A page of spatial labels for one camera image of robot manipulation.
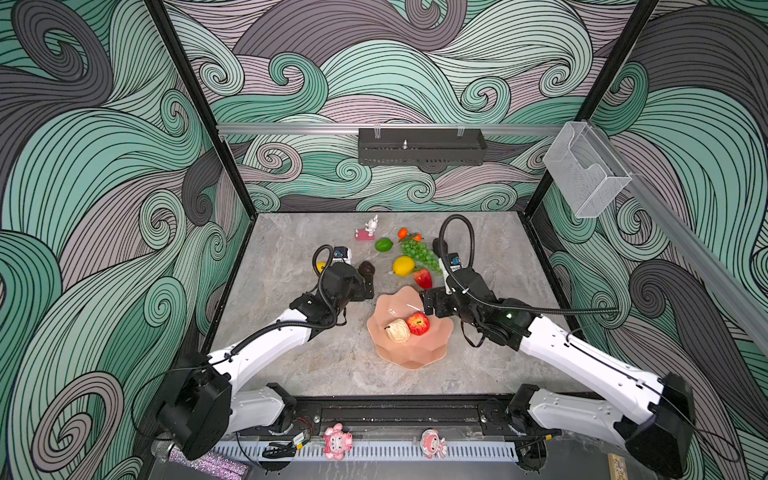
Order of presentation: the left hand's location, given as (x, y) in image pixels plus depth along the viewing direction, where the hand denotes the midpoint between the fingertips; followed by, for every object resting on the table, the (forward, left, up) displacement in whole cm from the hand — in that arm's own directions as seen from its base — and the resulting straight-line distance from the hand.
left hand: (359, 273), depth 84 cm
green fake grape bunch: (+16, -22, -13) cm, 30 cm away
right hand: (-7, -20, +3) cm, 22 cm away
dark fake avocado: (+21, -28, -12) cm, 37 cm away
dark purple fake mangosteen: (+9, -1, -11) cm, 14 cm away
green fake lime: (+21, -7, -13) cm, 26 cm away
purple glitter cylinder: (-43, +31, -12) cm, 54 cm away
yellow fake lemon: (+11, -14, -12) cm, 21 cm away
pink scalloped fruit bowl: (-3, -12, -13) cm, 17 cm away
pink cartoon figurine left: (-39, +3, -11) cm, 41 cm away
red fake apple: (-11, -17, -9) cm, 22 cm away
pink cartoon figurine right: (-39, -19, -11) cm, 45 cm away
